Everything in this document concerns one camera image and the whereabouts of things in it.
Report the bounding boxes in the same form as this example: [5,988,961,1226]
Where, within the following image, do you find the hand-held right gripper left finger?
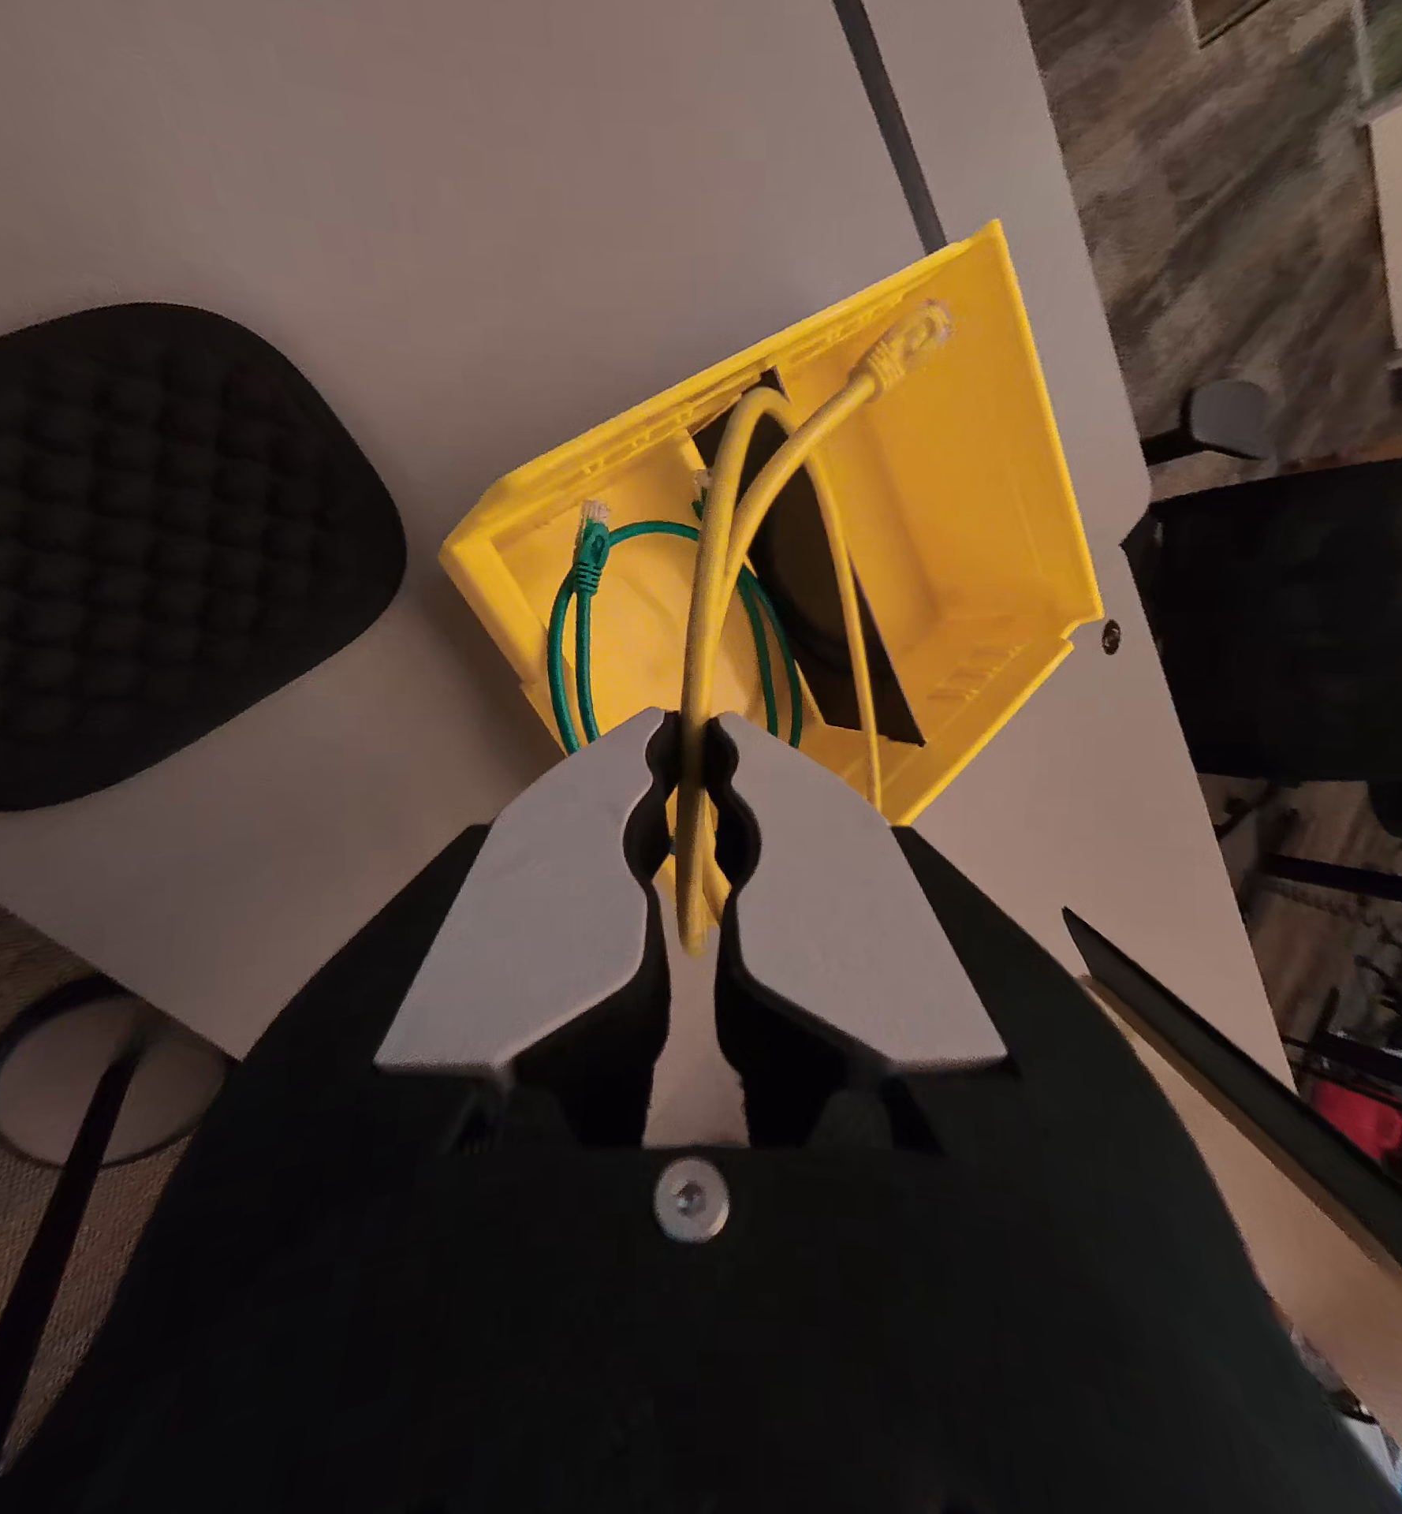
[373,707,672,1148]

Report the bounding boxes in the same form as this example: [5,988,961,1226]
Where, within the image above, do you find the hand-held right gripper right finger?
[711,709,1008,1148]

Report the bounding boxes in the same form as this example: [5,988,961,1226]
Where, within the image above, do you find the green ethernet cable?
[544,466,805,754]

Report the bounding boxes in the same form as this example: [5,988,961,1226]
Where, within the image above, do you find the yellow plastic bin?
[438,217,1107,924]

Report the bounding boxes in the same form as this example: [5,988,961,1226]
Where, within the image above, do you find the yellow ethernet cable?
[670,297,956,959]

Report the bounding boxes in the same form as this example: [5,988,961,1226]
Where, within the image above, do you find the round floor base with pole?
[0,978,233,1504]

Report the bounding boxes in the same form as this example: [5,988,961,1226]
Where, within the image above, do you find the red plastic crate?
[1310,1079,1402,1163]

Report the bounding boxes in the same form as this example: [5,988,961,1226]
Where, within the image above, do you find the grey padded armrest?
[1141,377,1273,465]

